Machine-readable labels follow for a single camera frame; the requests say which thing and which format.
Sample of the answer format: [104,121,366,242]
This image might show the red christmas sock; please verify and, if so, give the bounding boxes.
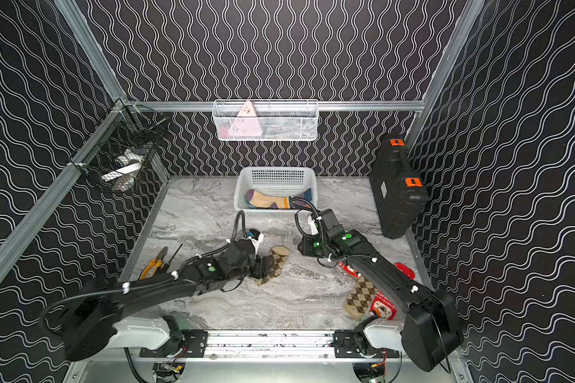
[338,262,362,279]
[369,263,415,320]

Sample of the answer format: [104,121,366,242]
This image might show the beige argyle sock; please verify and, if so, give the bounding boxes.
[257,246,290,286]
[343,276,377,321]

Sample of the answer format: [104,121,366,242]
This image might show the cream purple striped sock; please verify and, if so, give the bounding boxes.
[245,188,312,210]

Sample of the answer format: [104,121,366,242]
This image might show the white plastic basket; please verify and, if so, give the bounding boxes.
[233,167,318,218]

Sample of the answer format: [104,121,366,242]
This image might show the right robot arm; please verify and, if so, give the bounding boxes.
[299,204,464,372]

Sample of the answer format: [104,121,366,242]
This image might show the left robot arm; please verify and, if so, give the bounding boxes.
[38,238,275,362]

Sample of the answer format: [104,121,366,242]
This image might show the black screwdriver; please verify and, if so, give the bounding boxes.
[162,244,183,272]

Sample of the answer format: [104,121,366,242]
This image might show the black tool case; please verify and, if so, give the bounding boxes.
[370,137,428,239]

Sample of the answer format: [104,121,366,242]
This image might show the pink triangular item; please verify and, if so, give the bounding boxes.
[228,100,262,138]

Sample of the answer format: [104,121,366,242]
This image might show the white items in black basket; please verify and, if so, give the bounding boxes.
[100,149,146,192]

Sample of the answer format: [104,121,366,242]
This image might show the yellow handled pliers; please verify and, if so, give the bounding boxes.
[139,247,169,280]

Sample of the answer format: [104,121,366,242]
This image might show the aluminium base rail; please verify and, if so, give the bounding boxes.
[83,328,461,361]

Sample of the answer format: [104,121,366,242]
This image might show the white wire wall basket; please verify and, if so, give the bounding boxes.
[212,99,319,141]

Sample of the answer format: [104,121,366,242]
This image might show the black wire wall basket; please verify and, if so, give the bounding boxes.
[73,105,169,194]

